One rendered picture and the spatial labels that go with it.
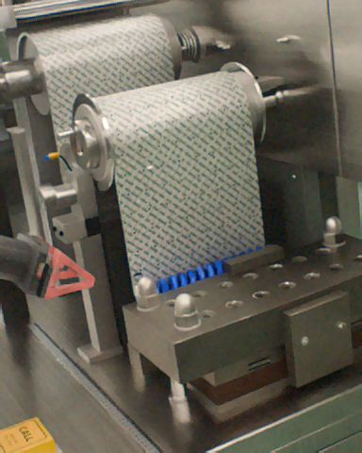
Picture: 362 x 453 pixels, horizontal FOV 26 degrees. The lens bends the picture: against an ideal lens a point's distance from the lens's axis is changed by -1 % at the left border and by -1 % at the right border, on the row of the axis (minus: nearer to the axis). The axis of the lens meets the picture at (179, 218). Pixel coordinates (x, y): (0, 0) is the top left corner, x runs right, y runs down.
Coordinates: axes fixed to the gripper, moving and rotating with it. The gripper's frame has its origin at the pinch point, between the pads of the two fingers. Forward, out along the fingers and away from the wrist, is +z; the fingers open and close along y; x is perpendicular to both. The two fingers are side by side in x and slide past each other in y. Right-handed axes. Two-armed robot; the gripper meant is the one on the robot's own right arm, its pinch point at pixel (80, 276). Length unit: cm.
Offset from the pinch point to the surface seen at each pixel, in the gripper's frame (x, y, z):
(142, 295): 0.5, 7.2, 6.6
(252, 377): -5.4, 18.0, 21.0
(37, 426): -19.8, 8.5, -3.4
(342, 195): 24, -14, 53
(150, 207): 12.2, -0.2, 7.4
